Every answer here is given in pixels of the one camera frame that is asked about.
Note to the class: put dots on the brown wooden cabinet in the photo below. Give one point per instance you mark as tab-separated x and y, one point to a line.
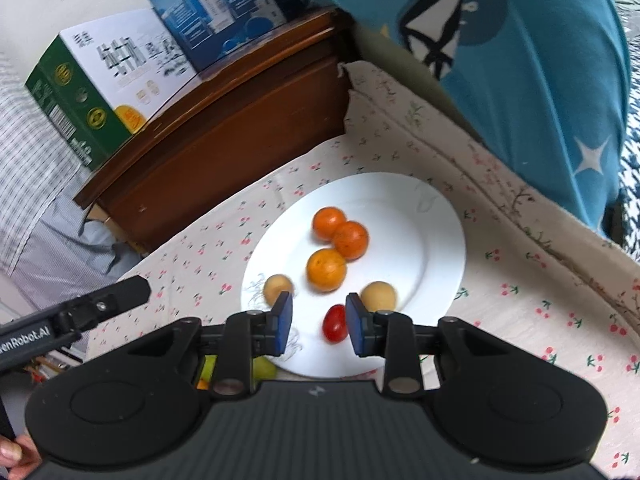
225	150

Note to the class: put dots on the beige floral cloth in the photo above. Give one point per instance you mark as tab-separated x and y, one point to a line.
390	95

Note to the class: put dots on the person's left hand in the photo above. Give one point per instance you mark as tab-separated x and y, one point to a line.
12	455

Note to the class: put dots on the cherry print tablecloth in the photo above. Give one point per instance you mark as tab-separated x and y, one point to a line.
525	310

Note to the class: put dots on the blue printed cloth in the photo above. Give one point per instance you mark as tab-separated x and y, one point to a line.
525	85

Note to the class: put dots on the green white carton box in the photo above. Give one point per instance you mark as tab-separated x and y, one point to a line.
90	95

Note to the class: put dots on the checkered cloth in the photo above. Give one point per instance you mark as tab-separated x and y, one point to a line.
30	160

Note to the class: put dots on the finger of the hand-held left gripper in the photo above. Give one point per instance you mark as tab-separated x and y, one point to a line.
115	296

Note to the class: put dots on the white ceramic plate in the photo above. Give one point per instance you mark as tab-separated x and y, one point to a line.
415	240

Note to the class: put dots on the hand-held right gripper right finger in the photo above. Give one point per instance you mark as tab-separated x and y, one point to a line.
356	327

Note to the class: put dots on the grey-blue waffle cloth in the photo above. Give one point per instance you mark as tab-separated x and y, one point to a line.
60	250

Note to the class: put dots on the red cherry tomato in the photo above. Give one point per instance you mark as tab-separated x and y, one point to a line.
335	323

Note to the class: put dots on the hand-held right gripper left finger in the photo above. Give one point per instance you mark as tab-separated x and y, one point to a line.
284	322

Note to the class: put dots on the brown longan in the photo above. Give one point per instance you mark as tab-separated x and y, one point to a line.
378	296
276	286

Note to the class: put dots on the olive green cushion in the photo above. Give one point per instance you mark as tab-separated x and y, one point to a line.
380	47

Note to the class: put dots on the blue white carton box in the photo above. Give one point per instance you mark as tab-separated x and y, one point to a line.
220	15

